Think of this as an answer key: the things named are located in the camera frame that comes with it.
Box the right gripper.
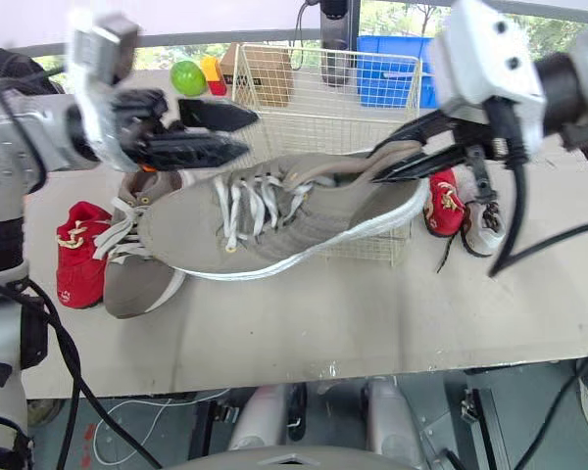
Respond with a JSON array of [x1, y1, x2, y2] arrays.
[[370, 110, 502, 186]]

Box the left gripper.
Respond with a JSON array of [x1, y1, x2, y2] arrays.
[[108, 88, 262, 172]]

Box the large grey lace-up shoe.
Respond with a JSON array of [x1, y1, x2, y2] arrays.
[[138, 140, 431, 282], [92, 168, 188, 320]]

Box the green ball toy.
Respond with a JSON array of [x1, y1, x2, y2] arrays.
[[170, 60, 209, 97]]

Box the yellow and red toy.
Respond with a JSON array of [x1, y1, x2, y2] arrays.
[[199, 55, 228, 97]]

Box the small red shoe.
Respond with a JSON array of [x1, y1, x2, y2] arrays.
[[422, 167, 467, 238], [55, 201, 114, 310]]

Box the blue plastic crate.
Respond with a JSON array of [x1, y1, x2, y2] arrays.
[[356, 34, 441, 110]]

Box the brown cardboard box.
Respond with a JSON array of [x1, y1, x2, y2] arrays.
[[219, 42, 296, 109]]

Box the small white shoe brown laces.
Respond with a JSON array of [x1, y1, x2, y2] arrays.
[[453, 164, 510, 258]]

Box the robot body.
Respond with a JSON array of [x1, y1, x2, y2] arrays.
[[173, 375, 455, 470]]

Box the white wire basket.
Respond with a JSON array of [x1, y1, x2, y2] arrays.
[[231, 42, 423, 268]]

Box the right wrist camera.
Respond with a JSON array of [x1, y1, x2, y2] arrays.
[[426, 0, 549, 159]]

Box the black cable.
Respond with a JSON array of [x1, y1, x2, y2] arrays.
[[0, 271, 164, 470], [513, 337, 588, 470], [484, 95, 588, 279]]

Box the black camera stand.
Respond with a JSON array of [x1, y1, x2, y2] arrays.
[[318, 0, 363, 88]]

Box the white cable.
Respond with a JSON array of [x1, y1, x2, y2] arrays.
[[91, 387, 232, 465]]

